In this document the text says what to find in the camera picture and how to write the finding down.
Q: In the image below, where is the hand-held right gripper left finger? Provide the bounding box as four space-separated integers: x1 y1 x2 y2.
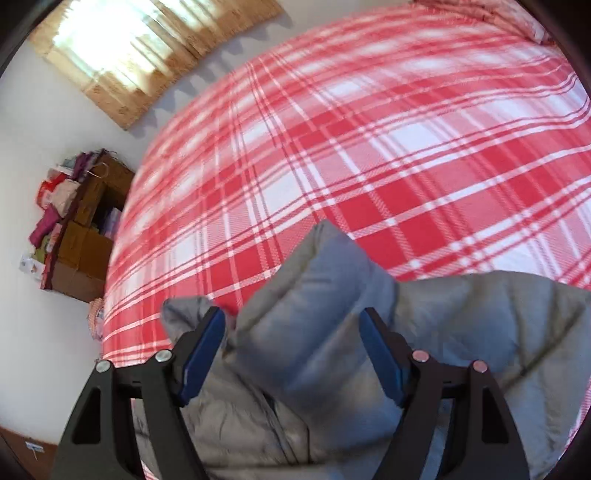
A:
53 305 227 480

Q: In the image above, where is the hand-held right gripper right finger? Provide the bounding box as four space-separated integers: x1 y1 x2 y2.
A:
359 307 532 480

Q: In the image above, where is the grey puffer jacket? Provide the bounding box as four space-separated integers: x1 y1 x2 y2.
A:
161 219 587 480

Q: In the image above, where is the pink clothes heap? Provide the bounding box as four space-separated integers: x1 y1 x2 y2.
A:
87 298 107 342

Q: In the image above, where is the pile of folded clothes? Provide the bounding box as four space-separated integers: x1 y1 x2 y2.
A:
28 148 109 247

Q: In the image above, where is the brown wooden desk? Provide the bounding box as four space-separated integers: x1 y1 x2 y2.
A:
41 154 137 304

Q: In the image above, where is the long flat red box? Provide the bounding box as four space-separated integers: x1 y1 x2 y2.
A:
41 222 62 291

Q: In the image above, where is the white cardboard box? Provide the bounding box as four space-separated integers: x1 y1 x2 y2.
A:
19 251 47 280

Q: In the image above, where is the brown wooden door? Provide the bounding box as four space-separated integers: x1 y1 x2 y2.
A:
0 425 58 480

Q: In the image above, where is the red plaid bed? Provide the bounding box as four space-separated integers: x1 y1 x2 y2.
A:
100 0 591 480

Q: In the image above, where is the red printed box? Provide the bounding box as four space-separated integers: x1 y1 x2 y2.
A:
38 179 61 208

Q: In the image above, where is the beige patterned curtain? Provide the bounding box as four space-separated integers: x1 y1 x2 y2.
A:
28 0 284 131

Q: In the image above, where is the red patterned pillow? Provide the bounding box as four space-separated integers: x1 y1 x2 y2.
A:
480 0 557 45

